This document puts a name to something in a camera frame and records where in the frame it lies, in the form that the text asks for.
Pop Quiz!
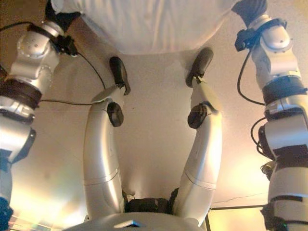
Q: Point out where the white frilled cushion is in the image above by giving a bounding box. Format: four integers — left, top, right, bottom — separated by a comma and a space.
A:
51, 0, 238, 55

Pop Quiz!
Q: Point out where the dark left robot hand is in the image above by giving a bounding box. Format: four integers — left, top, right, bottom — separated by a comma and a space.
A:
44, 0, 81, 37

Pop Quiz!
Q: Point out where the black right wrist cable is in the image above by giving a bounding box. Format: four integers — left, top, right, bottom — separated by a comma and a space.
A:
237, 51, 268, 154

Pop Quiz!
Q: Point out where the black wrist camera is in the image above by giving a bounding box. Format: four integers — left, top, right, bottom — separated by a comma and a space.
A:
234, 28, 257, 52
54, 35, 79, 57

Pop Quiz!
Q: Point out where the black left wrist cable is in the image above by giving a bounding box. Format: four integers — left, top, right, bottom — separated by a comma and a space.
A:
0, 21, 106, 106

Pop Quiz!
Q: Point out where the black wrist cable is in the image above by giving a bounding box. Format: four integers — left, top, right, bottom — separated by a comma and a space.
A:
0, 21, 106, 106
237, 51, 268, 154

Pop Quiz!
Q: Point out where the dark right robot hand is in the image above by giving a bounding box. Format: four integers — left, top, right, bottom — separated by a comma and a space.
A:
231, 0, 268, 26

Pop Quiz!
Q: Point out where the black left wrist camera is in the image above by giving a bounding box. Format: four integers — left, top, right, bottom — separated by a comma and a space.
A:
54, 35, 79, 57

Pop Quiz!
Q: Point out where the silver left robot leg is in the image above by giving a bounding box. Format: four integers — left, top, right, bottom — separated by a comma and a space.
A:
83, 56, 132, 221

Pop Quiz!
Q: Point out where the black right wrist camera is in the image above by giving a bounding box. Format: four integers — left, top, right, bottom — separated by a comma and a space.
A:
234, 28, 257, 52

